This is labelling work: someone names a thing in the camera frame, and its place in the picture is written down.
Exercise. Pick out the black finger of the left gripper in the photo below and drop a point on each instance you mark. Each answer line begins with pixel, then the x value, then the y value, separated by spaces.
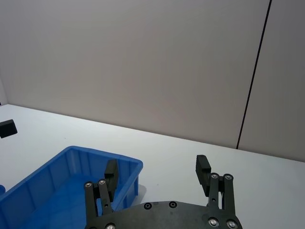
pixel 7 128

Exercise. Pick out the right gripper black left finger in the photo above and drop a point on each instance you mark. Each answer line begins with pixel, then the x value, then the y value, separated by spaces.
pixel 111 177

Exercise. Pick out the blue plastic bin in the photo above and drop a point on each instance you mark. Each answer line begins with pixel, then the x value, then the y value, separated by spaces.
pixel 59 190

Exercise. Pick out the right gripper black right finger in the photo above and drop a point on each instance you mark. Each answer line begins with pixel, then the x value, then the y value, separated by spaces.
pixel 202 171

